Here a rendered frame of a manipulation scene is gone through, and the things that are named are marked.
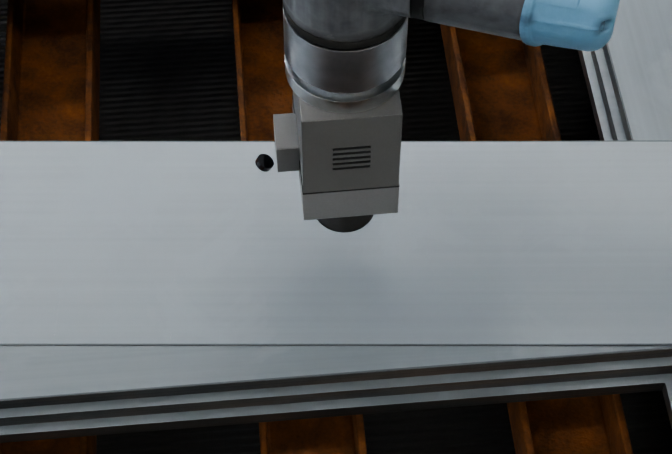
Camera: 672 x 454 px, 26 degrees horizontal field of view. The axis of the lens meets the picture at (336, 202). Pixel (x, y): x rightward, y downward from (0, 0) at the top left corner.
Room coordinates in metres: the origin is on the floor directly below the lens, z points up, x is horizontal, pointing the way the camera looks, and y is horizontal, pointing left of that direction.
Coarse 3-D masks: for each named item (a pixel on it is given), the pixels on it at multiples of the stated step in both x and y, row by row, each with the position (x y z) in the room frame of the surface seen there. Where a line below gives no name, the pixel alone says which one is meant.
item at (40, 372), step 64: (0, 384) 0.48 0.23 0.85; (64, 384) 0.48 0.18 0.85; (128, 384) 0.48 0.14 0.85; (192, 384) 0.48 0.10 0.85; (256, 384) 0.48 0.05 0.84; (320, 384) 0.49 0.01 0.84; (384, 384) 0.49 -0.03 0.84; (448, 384) 0.49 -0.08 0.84; (512, 384) 0.49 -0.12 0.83; (576, 384) 0.49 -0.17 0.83; (640, 384) 0.49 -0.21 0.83
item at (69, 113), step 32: (32, 0) 1.00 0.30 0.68; (64, 0) 1.00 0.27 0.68; (96, 0) 0.98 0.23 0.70; (32, 32) 0.96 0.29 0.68; (64, 32) 0.96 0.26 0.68; (96, 32) 0.94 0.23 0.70; (32, 64) 0.92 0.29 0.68; (64, 64) 0.92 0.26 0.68; (96, 64) 0.90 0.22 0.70; (32, 96) 0.88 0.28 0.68; (64, 96) 0.88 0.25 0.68; (96, 96) 0.86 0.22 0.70; (32, 128) 0.84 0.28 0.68; (64, 128) 0.84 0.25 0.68; (96, 128) 0.83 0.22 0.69; (0, 448) 0.51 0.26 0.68; (32, 448) 0.52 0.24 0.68; (64, 448) 0.52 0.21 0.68
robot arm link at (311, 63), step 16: (288, 32) 0.58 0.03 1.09; (400, 32) 0.58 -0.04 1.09; (288, 48) 0.58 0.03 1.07; (304, 48) 0.57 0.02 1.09; (320, 48) 0.57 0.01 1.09; (368, 48) 0.57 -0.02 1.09; (384, 48) 0.57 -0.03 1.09; (400, 48) 0.58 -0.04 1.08; (304, 64) 0.57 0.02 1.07; (320, 64) 0.57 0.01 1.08; (336, 64) 0.56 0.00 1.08; (352, 64) 0.56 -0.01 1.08; (368, 64) 0.56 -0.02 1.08; (384, 64) 0.57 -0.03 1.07; (400, 64) 0.58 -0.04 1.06; (304, 80) 0.57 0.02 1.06; (320, 80) 0.57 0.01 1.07; (336, 80) 0.56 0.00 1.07; (352, 80) 0.56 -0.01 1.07; (368, 80) 0.57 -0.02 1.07; (384, 80) 0.57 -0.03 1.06
